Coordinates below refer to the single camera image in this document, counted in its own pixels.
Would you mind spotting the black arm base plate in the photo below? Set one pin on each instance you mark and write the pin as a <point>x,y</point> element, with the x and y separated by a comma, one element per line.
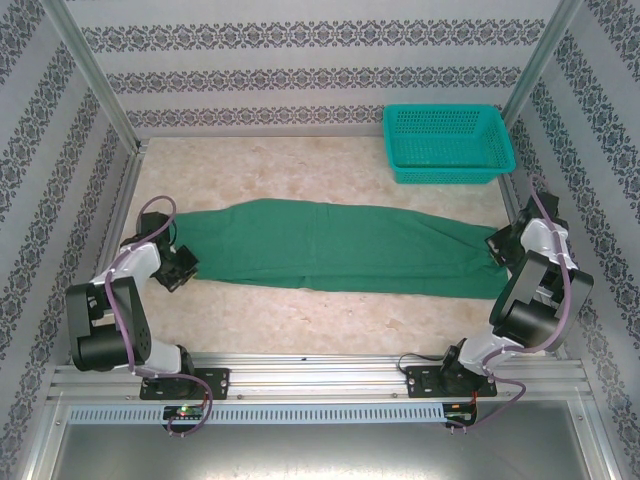
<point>420,382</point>
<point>215,381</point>

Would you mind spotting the green long pants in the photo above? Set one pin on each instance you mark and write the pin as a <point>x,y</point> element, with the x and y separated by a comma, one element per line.
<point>325,245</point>

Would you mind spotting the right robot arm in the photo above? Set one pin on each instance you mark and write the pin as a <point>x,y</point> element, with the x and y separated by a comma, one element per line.
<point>535,300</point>

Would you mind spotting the teal plastic basket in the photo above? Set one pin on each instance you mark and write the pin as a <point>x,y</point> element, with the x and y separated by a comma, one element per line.
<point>445,142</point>

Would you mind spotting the wide aluminium mounting rail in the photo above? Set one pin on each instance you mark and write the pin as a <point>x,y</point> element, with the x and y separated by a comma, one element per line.
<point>315,375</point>

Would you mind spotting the aluminium frame post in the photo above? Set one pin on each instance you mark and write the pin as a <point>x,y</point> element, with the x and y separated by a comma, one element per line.
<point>95,75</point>
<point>542,65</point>

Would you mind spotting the thin aluminium table rail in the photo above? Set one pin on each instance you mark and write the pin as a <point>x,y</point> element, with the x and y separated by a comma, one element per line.
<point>250,137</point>

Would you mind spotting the grey metal sheet panel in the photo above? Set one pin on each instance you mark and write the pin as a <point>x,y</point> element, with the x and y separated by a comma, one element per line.
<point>325,452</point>

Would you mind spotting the small controller circuit board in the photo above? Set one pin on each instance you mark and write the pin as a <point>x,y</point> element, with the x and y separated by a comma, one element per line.
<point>460,414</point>
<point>184,412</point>

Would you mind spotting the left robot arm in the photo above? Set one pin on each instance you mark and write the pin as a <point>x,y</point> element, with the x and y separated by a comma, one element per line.
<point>107,325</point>

